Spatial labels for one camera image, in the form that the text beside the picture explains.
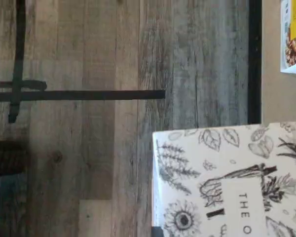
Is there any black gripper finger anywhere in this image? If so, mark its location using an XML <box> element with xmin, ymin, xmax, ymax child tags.
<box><xmin>150</xmin><ymin>225</ymin><xmax>164</xmax><ymax>237</ymax></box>

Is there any white tea box yellow strip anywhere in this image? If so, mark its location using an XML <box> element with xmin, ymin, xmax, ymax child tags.
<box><xmin>151</xmin><ymin>122</ymin><xmax>296</xmax><ymax>237</ymax></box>

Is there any black floor stand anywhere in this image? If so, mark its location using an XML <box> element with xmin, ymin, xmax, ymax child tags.
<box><xmin>0</xmin><ymin>0</ymin><xmax>166</xmax><ymax>123</ymax></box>

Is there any dark brown round object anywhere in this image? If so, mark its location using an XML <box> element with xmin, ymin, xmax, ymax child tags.
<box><xmin>0</xmin><ymin>140</ymin><xmax>32</xmax><ymax>176</ymax></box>

